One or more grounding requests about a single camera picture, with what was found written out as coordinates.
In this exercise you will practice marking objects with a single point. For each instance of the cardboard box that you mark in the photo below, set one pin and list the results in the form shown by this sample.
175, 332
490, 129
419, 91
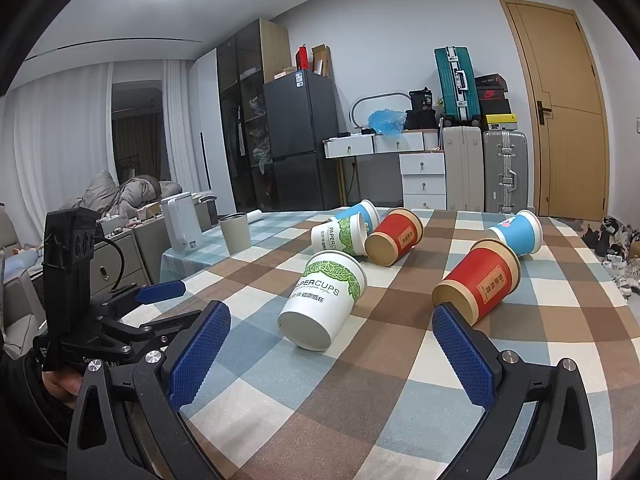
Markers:
321, 60

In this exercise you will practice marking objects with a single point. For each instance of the oval white-framed mirror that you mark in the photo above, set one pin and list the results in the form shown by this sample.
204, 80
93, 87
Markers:
380, 94

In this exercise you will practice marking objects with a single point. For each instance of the white suitcase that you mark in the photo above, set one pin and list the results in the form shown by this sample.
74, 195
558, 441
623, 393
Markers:
462, 170

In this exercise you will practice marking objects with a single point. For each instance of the black refrigerator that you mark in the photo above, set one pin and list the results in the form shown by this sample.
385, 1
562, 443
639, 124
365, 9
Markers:
300, 135

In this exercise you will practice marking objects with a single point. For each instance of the yellow shoe box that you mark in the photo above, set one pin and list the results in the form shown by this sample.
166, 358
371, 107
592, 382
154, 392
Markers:
501, 122

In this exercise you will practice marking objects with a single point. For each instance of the white desk with drawers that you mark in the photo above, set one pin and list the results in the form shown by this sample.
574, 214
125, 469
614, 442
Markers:
395, 142

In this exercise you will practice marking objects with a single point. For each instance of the white electric kettle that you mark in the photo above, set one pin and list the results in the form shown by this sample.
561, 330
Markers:
182, 222

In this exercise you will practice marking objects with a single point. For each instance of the beige chair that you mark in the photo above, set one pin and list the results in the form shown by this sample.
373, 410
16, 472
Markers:
20, 290

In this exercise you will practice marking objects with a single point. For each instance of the silver suitcase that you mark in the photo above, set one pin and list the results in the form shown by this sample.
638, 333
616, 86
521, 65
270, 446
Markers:
505, 170

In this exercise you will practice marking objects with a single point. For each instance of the grey drawer cabinet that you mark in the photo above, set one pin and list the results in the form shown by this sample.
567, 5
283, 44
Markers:
125, 265

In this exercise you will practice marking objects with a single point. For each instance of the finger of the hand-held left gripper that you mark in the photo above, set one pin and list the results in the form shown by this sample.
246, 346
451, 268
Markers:
165, 327
162, 291

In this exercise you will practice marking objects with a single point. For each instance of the white paper roll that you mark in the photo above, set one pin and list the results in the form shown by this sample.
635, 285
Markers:
255, 215

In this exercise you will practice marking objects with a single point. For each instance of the white drawer unit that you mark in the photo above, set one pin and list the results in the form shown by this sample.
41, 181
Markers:
422, 180

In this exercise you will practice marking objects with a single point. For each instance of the blue plastic bag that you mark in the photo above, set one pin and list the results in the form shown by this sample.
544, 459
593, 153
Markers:
387, 121

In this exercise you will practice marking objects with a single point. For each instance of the white cup green leaf print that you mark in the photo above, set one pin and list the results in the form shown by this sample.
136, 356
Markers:
325, 295
335, 237

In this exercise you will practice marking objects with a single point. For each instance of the pile of shoes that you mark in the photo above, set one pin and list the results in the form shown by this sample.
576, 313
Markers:
617, 255

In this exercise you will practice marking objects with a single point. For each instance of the wooden door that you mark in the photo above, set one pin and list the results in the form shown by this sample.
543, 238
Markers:
565, 60

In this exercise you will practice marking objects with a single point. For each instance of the teal suitcase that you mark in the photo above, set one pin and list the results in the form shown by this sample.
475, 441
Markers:
457, 85

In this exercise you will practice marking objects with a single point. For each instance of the white curtain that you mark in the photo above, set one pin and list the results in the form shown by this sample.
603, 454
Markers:
60, 135
182, 125

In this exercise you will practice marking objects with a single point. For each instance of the person's left forearm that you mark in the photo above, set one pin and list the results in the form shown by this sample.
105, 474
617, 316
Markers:
25, 410

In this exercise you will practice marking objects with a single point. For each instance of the red paper cup brown rim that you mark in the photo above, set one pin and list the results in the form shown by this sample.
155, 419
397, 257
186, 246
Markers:
400, 232
480, 280

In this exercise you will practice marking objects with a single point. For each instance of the red and black shoe box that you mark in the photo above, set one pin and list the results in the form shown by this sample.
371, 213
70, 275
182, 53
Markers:
492, 93

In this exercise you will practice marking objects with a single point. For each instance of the dark glass-door cabinet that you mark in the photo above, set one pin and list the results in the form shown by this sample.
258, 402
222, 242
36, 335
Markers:
240, 110

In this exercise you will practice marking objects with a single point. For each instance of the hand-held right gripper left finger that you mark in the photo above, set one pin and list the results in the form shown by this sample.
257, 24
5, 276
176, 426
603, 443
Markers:
200, 355

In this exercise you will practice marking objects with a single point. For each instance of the grey tumbler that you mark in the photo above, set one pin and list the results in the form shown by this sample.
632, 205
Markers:
235, 232

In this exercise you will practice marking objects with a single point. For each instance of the black bag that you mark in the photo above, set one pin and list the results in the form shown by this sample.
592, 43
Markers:
420, 110

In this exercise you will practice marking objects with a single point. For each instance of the person's left hand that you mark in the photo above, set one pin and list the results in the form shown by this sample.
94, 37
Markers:
62, 382

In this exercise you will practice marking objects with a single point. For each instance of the checked tablecloth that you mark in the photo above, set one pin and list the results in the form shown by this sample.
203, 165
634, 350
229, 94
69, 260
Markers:
400, 360

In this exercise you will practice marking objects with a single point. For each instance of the grey duvet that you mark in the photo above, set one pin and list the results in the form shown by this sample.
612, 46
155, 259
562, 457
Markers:
130, 192

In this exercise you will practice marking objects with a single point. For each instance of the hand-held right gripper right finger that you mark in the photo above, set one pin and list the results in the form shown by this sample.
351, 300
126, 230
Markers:
462, 360

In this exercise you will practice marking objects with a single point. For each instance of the blue paper cup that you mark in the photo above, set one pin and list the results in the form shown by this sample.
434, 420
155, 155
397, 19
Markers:
362, 212
520, 232

